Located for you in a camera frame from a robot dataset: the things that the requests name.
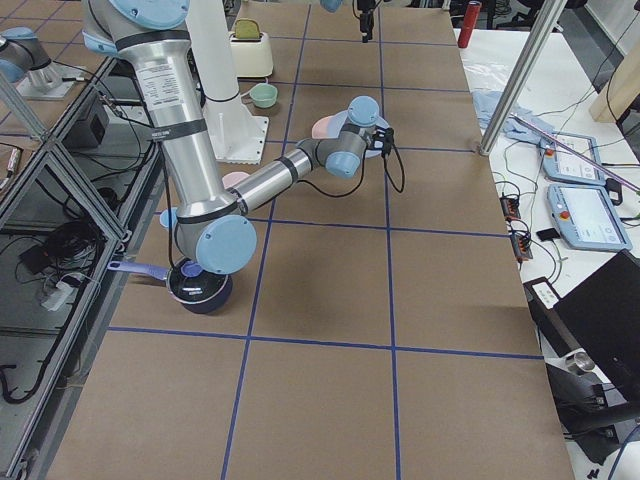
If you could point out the aluminium frame post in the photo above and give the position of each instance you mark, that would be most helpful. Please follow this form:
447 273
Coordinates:
536 40

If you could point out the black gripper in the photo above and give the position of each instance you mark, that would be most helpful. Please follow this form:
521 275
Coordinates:
365 21

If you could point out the red cylinder bottle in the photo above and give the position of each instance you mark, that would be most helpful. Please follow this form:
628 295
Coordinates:
470 18

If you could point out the dark pot with glass lid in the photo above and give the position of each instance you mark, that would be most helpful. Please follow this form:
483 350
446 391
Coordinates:
198 290

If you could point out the green bowl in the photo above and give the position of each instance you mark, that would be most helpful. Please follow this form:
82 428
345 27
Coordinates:
263 95

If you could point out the light blue cup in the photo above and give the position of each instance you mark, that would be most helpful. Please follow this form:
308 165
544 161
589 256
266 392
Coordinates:
168 218

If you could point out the upper teach pendant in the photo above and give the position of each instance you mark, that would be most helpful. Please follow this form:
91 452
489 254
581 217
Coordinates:
561 165

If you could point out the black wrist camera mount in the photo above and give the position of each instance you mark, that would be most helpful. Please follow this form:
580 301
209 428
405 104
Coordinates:
384 141

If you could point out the light blue plate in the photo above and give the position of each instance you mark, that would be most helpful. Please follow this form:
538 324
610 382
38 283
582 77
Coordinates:
342 116

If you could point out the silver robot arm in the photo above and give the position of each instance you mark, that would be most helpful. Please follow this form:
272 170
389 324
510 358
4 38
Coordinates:
210 227
332 6

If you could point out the pink plate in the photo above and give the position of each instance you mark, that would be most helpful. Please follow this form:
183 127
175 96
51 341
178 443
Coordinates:
326 128

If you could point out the white power strip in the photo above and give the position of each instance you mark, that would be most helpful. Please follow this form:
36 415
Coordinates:
544 292

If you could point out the pink bowl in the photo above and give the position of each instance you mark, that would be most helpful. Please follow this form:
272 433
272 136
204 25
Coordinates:
233 178

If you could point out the black laptop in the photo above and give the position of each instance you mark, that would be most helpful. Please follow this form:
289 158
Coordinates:
600 316

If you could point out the lower teach pendant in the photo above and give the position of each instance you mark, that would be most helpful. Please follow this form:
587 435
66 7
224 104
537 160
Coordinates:
586 219

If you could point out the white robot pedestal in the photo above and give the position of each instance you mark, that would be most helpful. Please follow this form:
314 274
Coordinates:
236 135

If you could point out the cream toaster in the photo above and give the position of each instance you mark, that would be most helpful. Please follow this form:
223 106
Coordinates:
251 49

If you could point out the teach pendant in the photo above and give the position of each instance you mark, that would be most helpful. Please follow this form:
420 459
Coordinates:
586 219
561 165

